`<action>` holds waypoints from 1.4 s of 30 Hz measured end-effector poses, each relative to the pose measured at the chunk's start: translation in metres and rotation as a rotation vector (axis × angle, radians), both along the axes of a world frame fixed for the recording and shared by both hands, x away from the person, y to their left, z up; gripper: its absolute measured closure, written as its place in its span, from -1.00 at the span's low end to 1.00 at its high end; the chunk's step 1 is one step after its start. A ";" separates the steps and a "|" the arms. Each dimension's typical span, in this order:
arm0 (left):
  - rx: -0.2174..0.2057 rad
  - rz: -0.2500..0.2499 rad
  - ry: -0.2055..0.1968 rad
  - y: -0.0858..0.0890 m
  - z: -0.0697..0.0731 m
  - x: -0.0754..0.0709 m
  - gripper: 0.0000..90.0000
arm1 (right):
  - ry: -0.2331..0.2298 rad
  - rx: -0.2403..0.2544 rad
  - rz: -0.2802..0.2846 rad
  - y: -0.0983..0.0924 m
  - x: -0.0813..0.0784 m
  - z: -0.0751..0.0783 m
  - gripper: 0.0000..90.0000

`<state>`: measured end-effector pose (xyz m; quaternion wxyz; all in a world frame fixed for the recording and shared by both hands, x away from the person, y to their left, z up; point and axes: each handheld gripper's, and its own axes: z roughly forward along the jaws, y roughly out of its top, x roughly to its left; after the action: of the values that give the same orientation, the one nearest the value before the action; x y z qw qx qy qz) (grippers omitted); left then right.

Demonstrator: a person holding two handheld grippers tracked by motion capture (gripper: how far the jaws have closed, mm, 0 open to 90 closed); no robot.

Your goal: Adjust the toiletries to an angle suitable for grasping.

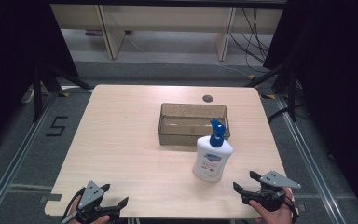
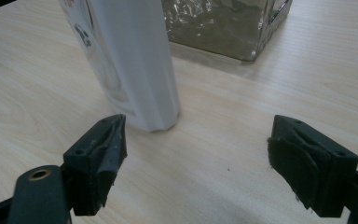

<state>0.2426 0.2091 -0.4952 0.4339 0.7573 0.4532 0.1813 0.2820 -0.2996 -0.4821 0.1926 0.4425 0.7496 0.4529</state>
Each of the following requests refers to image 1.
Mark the black curtain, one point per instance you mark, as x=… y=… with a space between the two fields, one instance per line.
x=338 y=77
x=15 y=62

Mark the black tripod stand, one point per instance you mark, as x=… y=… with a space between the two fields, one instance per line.
x=38 y=93
x=291 y=93

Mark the beige wooden desk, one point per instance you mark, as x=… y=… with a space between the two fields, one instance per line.
x=167 y=18

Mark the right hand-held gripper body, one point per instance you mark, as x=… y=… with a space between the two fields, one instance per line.
x=270 y=191

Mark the person's left hand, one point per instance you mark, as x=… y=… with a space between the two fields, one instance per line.
x=98 y=219

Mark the clear brown plastic bin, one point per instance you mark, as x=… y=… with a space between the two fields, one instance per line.
x=186 y=124

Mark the person's right hand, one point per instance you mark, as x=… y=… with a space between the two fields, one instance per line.
x=276 y=215

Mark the white soap bottle blue pump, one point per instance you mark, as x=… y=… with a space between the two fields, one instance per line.
x=212 y=157

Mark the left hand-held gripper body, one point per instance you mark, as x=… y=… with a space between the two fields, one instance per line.
x=90 y=194

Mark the round grey table grommet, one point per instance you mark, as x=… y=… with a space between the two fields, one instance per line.
x=207 y=98

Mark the metal floor rail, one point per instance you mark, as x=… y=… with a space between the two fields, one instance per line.
x=15 y=161
x=310 y=161

